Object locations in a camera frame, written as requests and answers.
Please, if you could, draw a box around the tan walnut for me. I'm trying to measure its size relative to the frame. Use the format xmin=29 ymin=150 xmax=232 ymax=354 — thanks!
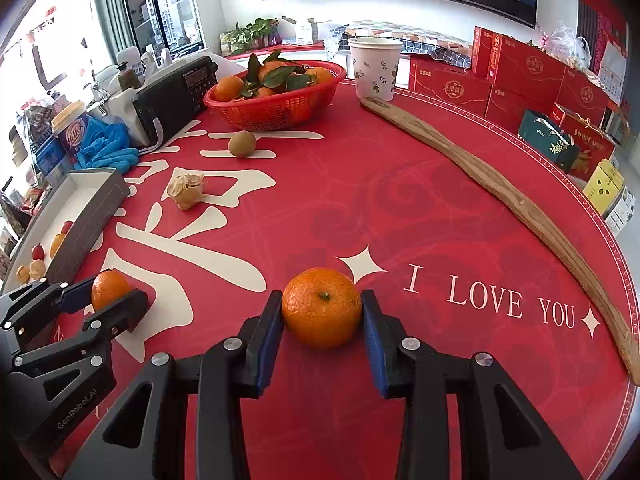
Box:
xmin=28 ymin=259 xmax=47 ymax=280

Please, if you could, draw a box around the red cherry tomato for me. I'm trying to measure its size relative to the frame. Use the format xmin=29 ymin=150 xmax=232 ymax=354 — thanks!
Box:
xmin=32 ymin=244 xmax=46 ymax=260

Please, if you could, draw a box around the large mandarin orange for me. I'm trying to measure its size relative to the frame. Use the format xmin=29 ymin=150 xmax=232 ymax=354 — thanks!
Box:
xmin=91 ymin=269 xmax=132 ymax=312

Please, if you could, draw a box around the small red tomato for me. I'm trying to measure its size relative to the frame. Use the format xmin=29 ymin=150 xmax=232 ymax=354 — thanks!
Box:
xmin=61 ymin=220 xmax=74 ymax=234

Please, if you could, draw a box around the pale walnut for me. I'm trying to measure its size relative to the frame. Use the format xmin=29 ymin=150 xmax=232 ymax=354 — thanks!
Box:
xmin=167 ymin=174 xmax=204 ymax=210

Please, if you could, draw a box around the brown kiwi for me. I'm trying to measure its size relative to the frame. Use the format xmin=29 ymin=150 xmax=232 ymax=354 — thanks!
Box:
xmin=228 ymin=130 xmax=257 ymax=158

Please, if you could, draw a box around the small round orange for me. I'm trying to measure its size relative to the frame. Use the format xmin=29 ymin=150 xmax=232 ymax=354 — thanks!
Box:
xmin=49 ymin=233 xmax=66 ymax=259

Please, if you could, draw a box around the white shallow tray box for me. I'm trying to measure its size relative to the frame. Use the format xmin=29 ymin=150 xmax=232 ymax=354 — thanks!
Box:
xmin=1 ymin=168 xmax=129 ymax=292

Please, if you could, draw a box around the blue cloth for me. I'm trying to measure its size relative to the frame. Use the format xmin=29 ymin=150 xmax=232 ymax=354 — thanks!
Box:
xmin=74 ymin=117 xmax=140 ymax=174

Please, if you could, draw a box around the purple milk tea cup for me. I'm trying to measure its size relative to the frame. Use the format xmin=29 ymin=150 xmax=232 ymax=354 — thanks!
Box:
xmin=51 ymin=101 xmax=89 ymax=164

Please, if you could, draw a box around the black portable radio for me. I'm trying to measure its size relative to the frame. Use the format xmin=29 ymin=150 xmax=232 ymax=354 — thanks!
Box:
xmin=132 ymin=56 xmax=218 ymax=154

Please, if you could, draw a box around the red round tablecloth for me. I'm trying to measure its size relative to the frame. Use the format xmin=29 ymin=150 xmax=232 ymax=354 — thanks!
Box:
xmin=52 ymin=82 xmax=639 ymax=479

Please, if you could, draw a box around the long wooden stick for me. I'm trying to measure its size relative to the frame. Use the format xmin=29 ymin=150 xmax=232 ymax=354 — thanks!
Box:
xmin=359 ymin=95 xmax=640 ymax=387

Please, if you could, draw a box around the yellow carton box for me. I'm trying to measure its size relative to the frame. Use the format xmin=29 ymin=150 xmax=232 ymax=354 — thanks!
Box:
xmin=582 ymin=159 xmax=624 ymax=216

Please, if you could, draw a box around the dark green gift bag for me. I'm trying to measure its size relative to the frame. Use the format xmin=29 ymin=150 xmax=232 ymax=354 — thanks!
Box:
xmin=518 ymin=110 xmax=579 ymax=174

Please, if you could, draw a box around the red gift bag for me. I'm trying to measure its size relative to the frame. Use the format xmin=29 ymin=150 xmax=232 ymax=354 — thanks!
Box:
xmin=550 ymin=103 xmax=614 ymax=181

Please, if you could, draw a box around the red plastic fruit basket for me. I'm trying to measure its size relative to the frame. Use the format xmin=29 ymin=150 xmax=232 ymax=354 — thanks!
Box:
xmin=203 ymin=60 xmax=346 ymax=131

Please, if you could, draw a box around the green potted plant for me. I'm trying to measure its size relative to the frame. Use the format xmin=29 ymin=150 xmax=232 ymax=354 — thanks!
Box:
xmin=220 ymin=18 xmax=282 ymax=56

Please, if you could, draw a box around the red gift box stack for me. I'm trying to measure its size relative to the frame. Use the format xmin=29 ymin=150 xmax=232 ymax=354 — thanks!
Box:
xmin=409 ymin=27 xmax=608 ymax=132

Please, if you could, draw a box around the white paper cup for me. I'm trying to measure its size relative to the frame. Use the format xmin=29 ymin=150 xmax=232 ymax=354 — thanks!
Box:
xmin=348 ymin=37 xmax=402 ymax=102

